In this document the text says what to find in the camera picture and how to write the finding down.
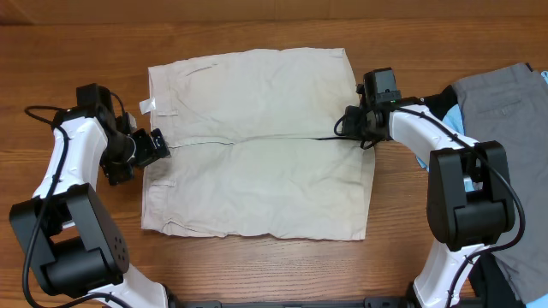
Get beige khaki shorts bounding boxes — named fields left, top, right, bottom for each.
left=141, top=48, right=375, bottom=241

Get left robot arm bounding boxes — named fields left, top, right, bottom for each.
left=9, top=106, right=181, bottom=307

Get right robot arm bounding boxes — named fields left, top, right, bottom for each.
left=334, top=98, right=520, bottom=307

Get light blue garment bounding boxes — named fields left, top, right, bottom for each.
left=415, top=70, right=548, bottom=193

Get grey trousers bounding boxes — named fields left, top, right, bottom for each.
left=452, top=63, right=547, bottom=304

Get black garment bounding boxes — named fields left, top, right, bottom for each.
left=425, top=84, right=539, bottom=307

